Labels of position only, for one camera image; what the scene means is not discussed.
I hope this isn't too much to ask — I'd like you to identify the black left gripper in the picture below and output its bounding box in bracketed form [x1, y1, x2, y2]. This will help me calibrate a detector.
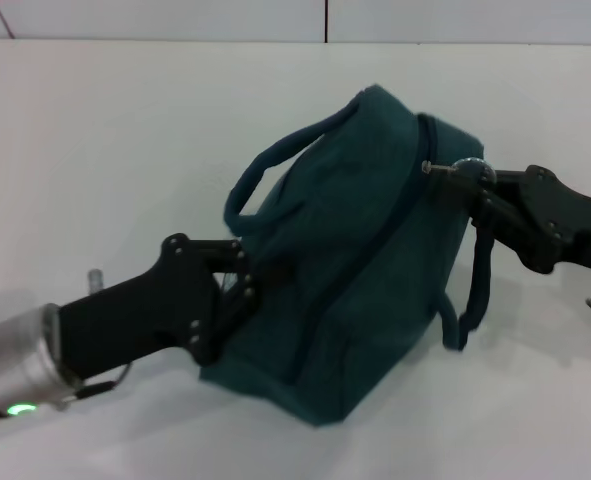
[57, 233, 296, 384]

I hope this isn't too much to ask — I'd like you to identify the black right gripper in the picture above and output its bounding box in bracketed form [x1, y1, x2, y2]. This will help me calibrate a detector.
[432, 164, 591, 276]

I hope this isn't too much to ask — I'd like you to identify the silver zipper pull ring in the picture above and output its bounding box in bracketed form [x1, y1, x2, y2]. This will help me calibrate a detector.
[421, 156, 498, 190]

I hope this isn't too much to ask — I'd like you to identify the dark teal insulated lunch bag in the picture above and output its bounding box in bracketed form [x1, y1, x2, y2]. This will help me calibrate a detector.
[199, 84, 491, 429]

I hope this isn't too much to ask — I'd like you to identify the left arm connector cable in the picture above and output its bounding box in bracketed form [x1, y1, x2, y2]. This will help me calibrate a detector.
[54, 268, 135, 412]

